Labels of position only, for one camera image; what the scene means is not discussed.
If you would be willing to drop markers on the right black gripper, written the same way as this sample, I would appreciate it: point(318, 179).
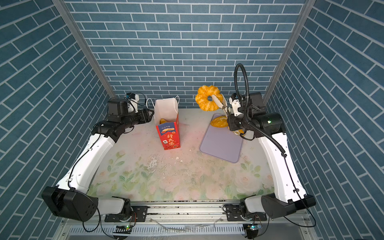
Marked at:
point(231, 121)

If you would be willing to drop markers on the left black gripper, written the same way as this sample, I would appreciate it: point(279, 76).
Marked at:
point(143, 115)

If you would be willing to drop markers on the long seeded bread loaf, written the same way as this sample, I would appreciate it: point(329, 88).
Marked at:
point(219, 122)

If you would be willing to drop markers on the orange round bun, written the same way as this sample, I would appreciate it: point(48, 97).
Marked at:
point(163, 121)

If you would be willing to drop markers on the braided wreath bread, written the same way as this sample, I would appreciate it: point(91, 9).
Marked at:
point(202, 98)

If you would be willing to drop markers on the red white paper bag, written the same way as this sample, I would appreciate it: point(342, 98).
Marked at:
point(168, 109)

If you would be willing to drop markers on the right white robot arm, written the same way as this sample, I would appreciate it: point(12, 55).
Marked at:
point(289, 195)

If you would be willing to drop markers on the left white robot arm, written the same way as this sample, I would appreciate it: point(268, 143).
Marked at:
point(68, 198)

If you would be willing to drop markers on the lavender plastic tray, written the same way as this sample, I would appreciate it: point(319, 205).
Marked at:
point(221, 143)

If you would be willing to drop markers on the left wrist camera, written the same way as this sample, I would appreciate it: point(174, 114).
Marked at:
point(123, 106)

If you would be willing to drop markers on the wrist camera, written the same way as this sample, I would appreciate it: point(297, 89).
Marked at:
point(235, 103)
point(123, 106)

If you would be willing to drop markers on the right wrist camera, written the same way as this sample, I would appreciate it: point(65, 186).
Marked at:
point(235, 103)

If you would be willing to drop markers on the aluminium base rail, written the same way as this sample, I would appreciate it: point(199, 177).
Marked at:
point(205, 220)

